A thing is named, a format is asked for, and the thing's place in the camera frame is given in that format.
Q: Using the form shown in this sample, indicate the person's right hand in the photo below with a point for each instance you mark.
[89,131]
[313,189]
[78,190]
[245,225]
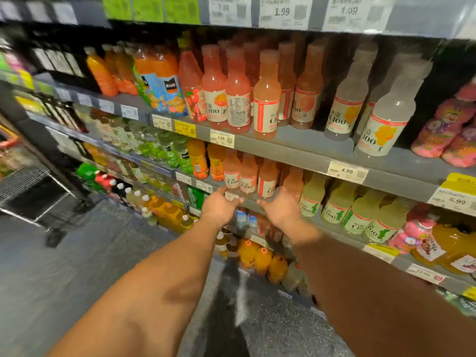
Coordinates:
[284,211]

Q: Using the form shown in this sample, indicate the person's left hand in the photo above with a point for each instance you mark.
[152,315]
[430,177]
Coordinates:
[217,208]

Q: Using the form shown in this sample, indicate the person's left thumb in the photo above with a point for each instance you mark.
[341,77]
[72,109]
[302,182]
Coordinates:
[236,201]

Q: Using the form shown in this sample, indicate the person's right thumb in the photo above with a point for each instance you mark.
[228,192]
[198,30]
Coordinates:
[264,205]

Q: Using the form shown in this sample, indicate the person's left forearm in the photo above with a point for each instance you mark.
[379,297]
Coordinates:
[148,293]

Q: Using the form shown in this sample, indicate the person's right forearm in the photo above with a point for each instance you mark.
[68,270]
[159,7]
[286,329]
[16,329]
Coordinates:
[372,301]

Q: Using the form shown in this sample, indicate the group of small mixed bottles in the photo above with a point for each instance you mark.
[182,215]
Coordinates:
[256,226]

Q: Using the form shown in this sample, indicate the green drink pack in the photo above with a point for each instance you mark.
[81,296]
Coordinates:
[196,197]

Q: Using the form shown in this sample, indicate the orange soda bottle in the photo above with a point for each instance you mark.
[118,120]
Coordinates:
[198,159]
[216,161]

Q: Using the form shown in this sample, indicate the brown tea bottle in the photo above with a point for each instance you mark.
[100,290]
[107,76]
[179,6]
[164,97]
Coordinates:
[225,245]

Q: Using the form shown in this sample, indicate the pale yellow juice bottle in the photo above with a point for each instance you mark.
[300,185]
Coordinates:
[362,213]
[338,204]
[388,221]
[312,197]

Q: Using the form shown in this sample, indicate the squat orange drink bottle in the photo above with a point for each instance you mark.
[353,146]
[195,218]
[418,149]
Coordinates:
[277,269]
[263,260]
[247,254]

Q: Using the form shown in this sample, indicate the grey metal shelf unit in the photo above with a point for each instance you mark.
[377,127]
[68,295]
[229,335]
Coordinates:
[297,148]

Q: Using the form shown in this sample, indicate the row of yellow drink bottles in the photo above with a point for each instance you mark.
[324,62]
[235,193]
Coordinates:
[169,215]

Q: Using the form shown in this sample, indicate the squat pale drink bottle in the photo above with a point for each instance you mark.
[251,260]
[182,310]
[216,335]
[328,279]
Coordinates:
[292,277]

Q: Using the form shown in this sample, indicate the row of green tea bottles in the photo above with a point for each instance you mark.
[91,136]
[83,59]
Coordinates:
[148,144]

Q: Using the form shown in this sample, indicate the peach juice bottle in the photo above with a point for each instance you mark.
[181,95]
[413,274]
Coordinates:
[308,92]
[266,96]
[287,81]

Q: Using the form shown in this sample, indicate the row of white capped bottles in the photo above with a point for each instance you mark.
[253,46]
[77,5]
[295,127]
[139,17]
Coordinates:
[126,193]

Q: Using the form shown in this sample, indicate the red fruit label juice bottle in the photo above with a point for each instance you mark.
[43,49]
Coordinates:
[189,78]

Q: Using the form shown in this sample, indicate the blue label orange juice bottle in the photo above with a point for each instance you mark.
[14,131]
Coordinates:
[171,85]
[145,81]

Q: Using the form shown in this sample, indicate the cloudy white drink bottle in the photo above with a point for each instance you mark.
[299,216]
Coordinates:
[349,100]
[383,85]
[390,115]

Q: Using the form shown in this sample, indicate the group of green soda bottles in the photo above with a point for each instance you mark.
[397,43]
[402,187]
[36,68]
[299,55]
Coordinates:
[87,172]

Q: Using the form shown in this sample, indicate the pink floral drink bottle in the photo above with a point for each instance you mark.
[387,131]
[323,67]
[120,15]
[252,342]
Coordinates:
[461,150]
[414,230]
[442,126]

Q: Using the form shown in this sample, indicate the plain orange juice bottle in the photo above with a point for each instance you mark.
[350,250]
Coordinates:
[101,76]
[111,63]
[126,70]

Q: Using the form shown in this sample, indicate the row of small price tags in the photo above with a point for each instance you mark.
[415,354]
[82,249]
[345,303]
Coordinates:
[93,102]

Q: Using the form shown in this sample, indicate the large orange juice bottle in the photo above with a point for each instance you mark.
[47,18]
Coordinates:
[450,241]

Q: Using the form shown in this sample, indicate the large white price tag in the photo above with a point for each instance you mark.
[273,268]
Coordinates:
[229,11]
[353,14]
[285,12]

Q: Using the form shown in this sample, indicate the yellow and white price tag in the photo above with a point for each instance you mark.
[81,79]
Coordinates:
[455,197]

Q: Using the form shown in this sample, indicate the strip of green shelf labels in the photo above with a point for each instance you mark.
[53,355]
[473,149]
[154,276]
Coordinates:
[148,9]

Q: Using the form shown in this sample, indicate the row of dark drink bottles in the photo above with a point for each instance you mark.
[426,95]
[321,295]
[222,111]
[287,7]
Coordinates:
[59,59]

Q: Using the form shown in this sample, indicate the group of colourful packets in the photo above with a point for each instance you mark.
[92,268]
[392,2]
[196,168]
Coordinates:
[15,68]

